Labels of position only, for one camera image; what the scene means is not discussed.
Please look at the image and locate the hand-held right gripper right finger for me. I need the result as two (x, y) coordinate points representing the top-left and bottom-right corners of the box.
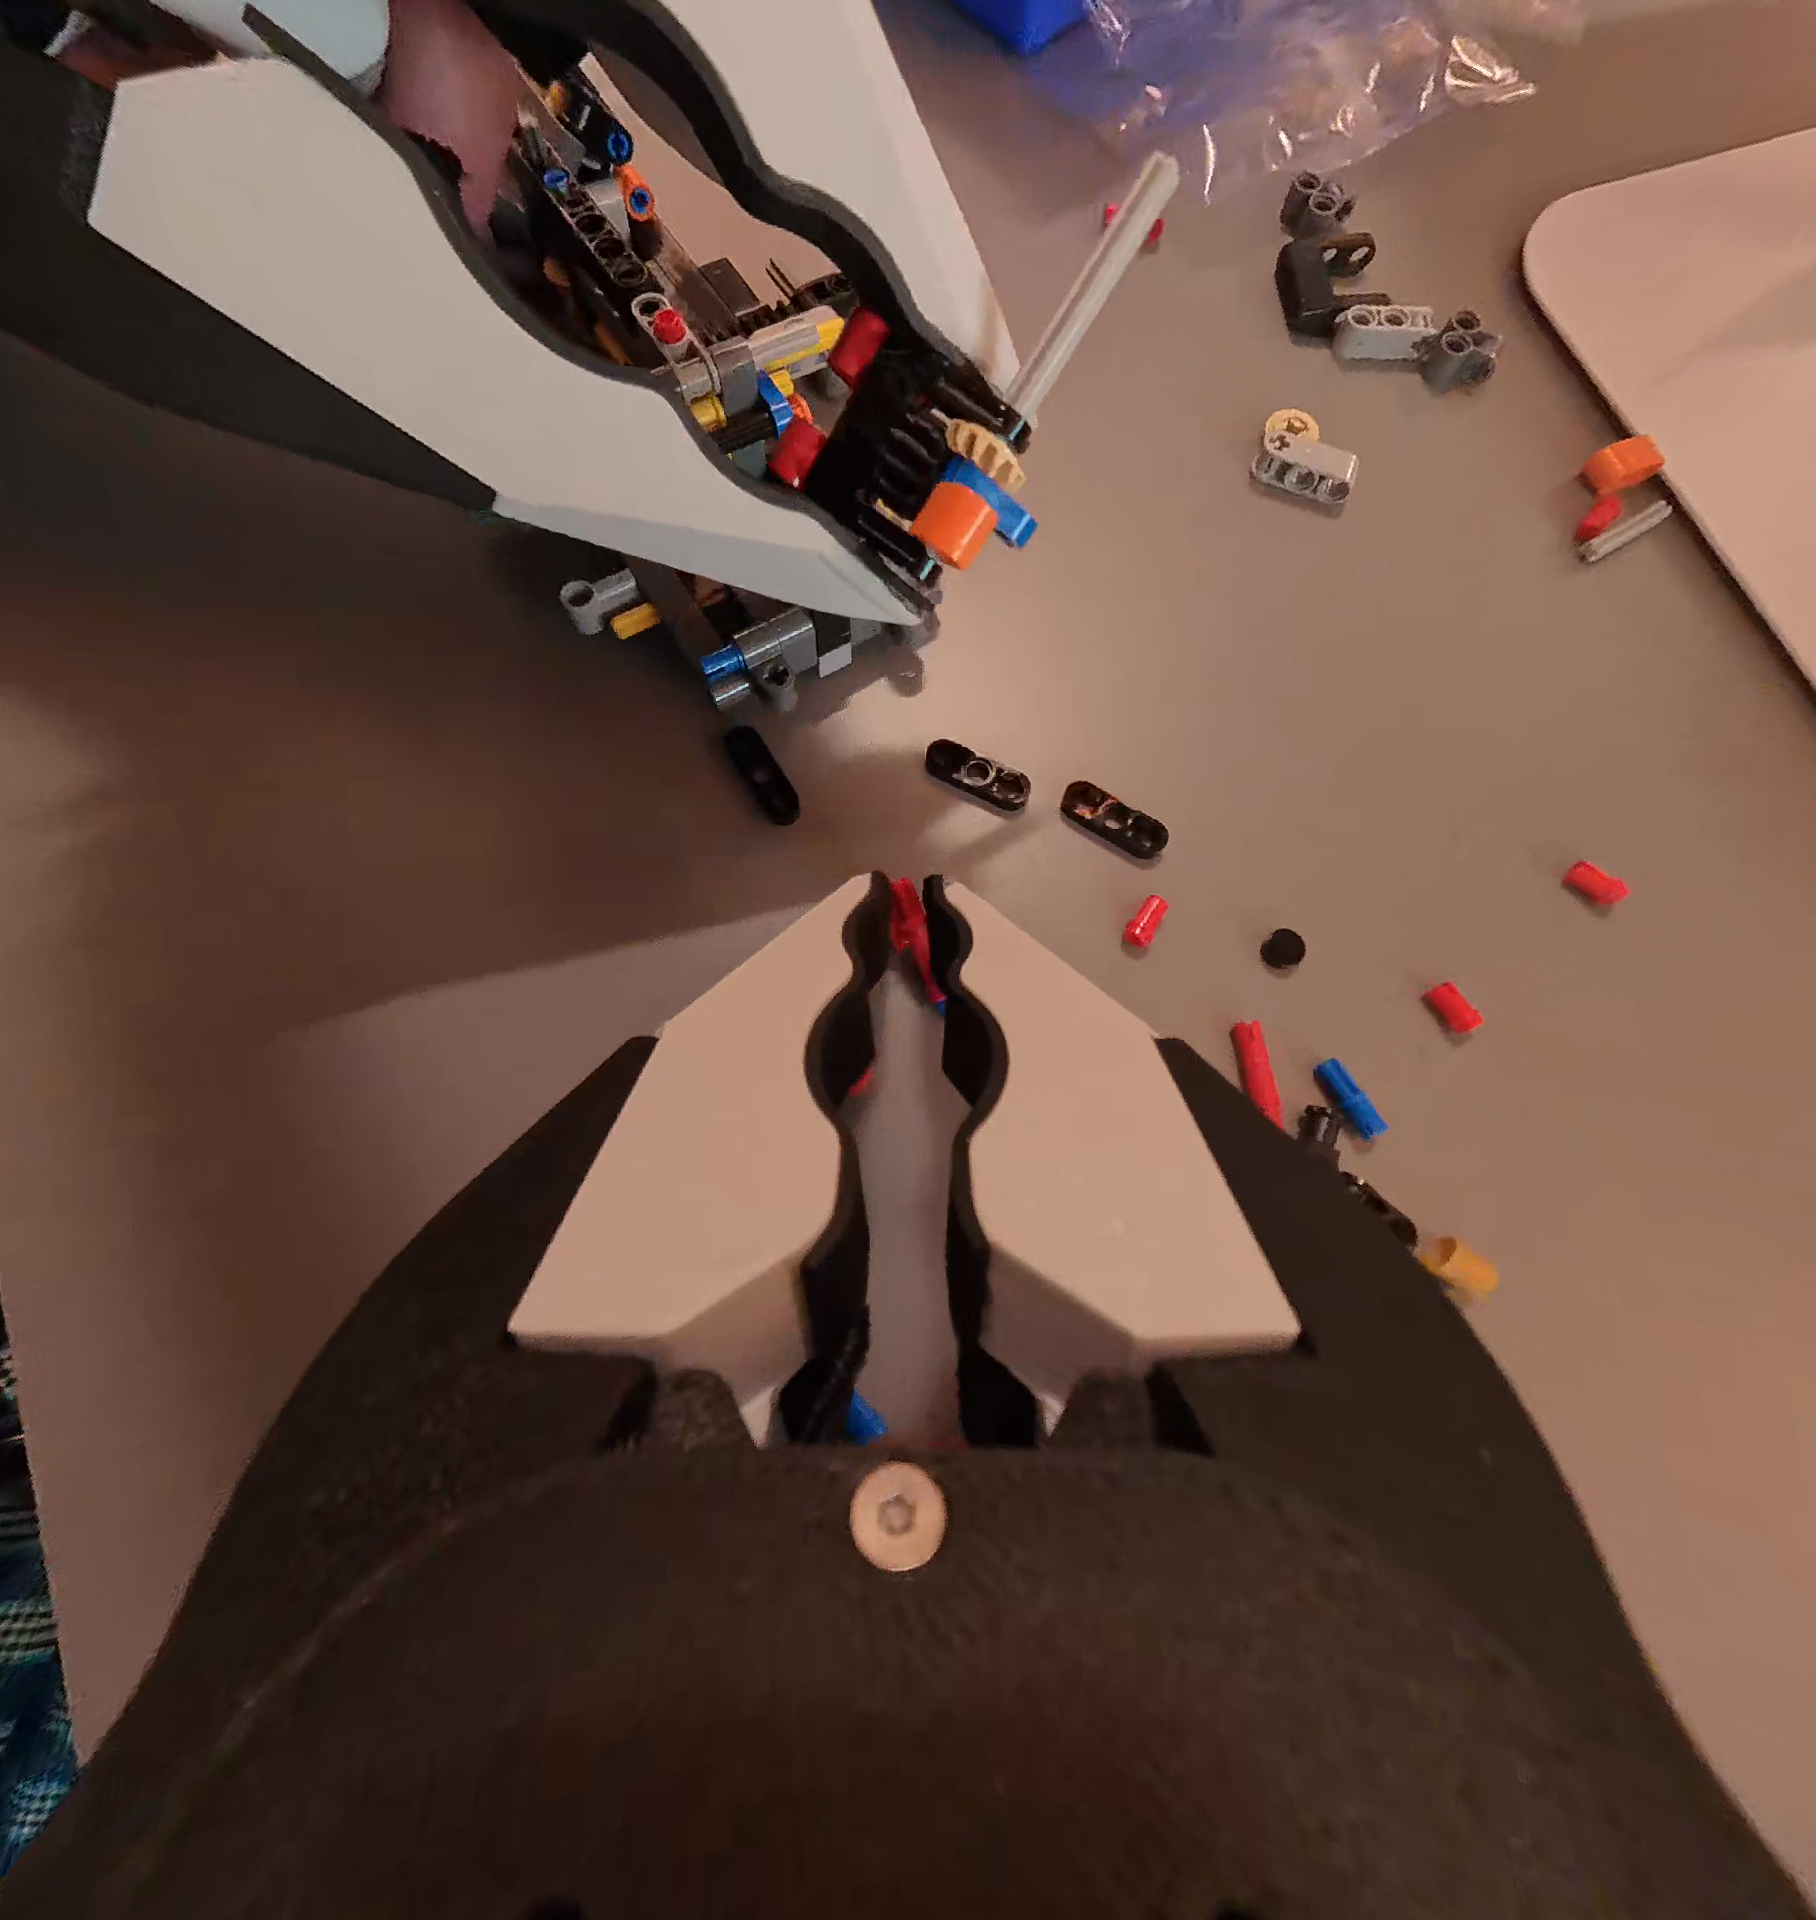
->
(922, 876), (1304, 1427)

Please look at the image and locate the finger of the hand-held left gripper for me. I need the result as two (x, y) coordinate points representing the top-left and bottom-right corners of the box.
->
(87, 48), (932, 629)
(577, 0), (1027, 437)

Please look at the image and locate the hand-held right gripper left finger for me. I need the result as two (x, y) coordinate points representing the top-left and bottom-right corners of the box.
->
(506, 873), (895, 1440)

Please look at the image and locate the small orange blue lego assembly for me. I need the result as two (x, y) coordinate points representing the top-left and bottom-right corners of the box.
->
(809, 151), (1182, 579)

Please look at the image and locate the black angled lego piece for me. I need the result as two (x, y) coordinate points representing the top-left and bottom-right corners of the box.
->
(1275, 232), (1379, 337)

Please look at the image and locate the grey black lego chassis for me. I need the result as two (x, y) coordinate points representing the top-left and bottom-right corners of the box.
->
(464, 60), (947, 720)

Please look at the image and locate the black lego pin connector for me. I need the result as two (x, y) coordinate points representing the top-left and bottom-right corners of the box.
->
(1295, 1104), (1420, 1246)

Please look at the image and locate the black lego liftarm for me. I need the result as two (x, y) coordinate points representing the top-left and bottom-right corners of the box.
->
(924, 738), (1034, 816)
(1061, 780), (1171, 860)
(725, 724), (802, 826)

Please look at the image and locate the grey lego beam tan pin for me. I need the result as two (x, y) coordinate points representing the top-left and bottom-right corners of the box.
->
(1249, 407), (1361, 514)

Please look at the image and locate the person's left hand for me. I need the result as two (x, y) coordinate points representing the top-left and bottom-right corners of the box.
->
(381, 0), (532, 180)

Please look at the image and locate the blue bin with white tag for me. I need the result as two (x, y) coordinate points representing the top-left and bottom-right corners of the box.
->
(946, 0), (1097, 58)

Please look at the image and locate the crumpled clear plastic bag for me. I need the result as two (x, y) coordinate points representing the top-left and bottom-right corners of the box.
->
(1080, 0), (1539, 204)

